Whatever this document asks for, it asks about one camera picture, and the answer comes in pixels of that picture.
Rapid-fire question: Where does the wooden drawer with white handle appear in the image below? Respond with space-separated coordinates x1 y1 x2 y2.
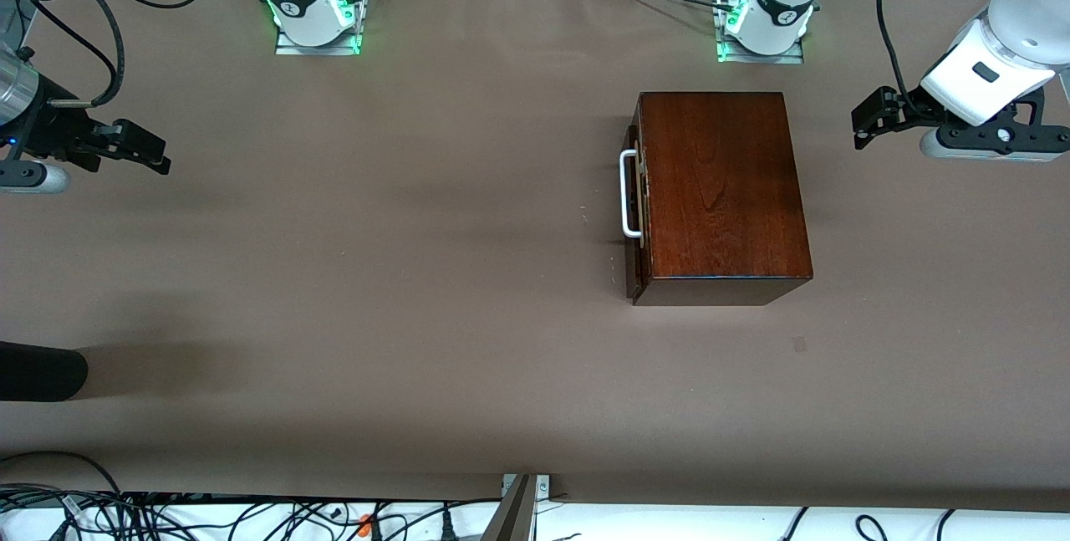
619 102 649 301

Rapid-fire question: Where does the dark brown wooden cabinet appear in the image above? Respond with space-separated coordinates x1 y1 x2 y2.
627 91 813 306

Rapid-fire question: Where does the black foam cylinder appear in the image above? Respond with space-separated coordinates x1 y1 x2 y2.
0 341 89 402

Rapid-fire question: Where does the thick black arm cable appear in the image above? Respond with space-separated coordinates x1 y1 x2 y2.
29 0 126 107

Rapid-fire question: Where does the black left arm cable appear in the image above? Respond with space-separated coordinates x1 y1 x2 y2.
875 0 914 103

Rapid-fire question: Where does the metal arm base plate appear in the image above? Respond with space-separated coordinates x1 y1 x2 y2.
716 31 805 64
275 23 362 56

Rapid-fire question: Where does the tangled black cable bundle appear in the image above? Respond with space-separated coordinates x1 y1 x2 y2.
0 451 502 541

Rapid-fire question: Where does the small metal bracket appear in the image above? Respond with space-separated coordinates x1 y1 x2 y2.
502 474 551 502

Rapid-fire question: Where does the grey metal camera pole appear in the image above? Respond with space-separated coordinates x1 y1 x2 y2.
481 474 538 541

